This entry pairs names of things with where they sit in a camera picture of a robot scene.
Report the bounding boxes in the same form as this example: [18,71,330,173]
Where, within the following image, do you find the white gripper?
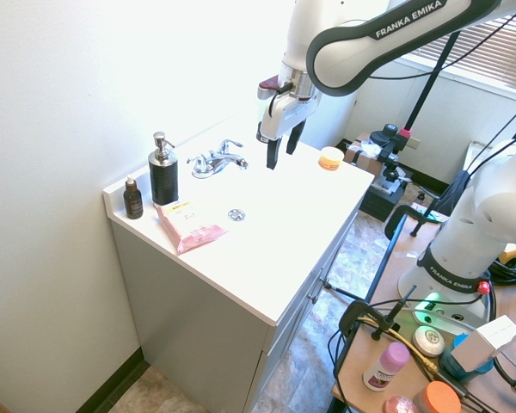
[257,88,321,171]

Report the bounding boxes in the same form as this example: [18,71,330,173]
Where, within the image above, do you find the orange cream jar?
[317,146,346,171]

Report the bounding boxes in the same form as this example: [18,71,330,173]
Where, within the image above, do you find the brown cardboard box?
[342,132,421,182]

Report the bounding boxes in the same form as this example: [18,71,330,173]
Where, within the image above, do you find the black storage drawer unit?
[358,182,400,223]

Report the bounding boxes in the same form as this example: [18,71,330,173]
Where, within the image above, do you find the black ribbed soap dispenser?
[148,131,180,207]

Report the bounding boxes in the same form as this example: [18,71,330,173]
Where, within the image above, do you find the pink wipes packet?
[155,200,229,257]

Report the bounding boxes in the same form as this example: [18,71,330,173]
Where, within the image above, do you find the grey vanity cabinet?
[102,112,376,413]

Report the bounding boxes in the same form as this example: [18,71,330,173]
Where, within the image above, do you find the black C-clamp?
[339,284,417,342]
[384,205,447,242]

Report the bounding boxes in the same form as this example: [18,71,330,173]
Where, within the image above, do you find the small brown dropper bottle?
[122,174,144,220]

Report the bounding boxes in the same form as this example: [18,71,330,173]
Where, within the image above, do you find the dark blue cloth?
[437,170,475,213]

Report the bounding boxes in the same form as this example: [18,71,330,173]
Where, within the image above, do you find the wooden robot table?
[329,205,516,413]

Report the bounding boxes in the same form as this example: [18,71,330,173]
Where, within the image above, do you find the window blinds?
[402,8,516,94]

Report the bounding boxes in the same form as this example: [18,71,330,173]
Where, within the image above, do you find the round white soap tin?
[412,325,446,358]

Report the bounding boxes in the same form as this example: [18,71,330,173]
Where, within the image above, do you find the white deodorant with pink cap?
[362,342,411,392]

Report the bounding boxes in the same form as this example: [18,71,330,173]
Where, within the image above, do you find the pink round lid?
[384,394,418,413]

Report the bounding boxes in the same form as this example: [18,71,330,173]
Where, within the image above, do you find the white power adapter box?
[449,314,516,372]

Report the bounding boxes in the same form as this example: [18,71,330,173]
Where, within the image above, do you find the blue plastic cup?
[439,333,495,382]

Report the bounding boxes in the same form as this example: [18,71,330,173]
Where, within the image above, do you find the orange capped container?
[412,380,463,413]

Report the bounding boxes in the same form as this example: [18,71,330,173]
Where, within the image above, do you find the dark red wrist camera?
[257,74,292,101]

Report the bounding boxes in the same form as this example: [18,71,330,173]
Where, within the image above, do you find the chrome two-handle sink faucet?
[186,139,250,180]

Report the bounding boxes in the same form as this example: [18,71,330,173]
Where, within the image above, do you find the black camera tripod stand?
[368,0,472,207]

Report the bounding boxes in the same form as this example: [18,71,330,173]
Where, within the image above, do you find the yellow cable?
[357,312,442,379]

